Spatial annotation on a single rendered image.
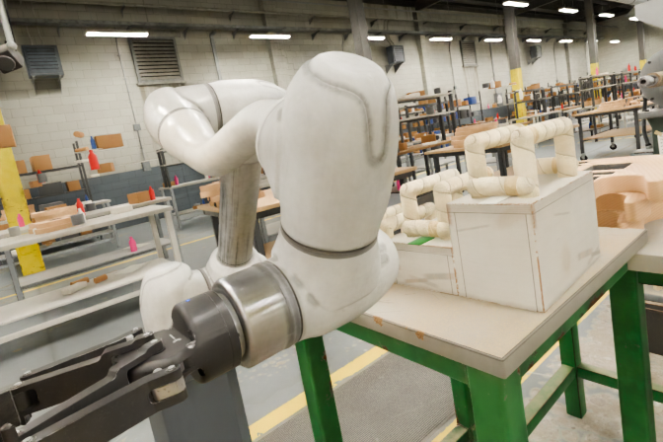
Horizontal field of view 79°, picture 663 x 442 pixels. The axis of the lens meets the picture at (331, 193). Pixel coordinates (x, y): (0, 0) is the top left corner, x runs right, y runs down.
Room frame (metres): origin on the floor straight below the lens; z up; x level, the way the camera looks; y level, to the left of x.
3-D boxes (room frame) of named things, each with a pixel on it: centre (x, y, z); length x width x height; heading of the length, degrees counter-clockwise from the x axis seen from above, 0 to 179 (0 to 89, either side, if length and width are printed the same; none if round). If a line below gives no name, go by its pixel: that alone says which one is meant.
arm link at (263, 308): (0.38, 0.10, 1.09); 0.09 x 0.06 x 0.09; 37
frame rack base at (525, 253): (0.72, -0.34, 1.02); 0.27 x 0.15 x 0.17; 131
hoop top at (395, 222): (0.93, -0.17, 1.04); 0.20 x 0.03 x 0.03; 130
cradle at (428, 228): (0.78, -0.17, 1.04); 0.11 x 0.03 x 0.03; 41
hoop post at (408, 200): (0.82, -0.15, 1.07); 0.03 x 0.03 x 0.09
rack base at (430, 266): (0.84, -0.24, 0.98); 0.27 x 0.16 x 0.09; 131
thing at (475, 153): (0.69, -0.26, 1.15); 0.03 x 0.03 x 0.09
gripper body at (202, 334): (0.34, 0.16, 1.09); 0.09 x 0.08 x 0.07; 127
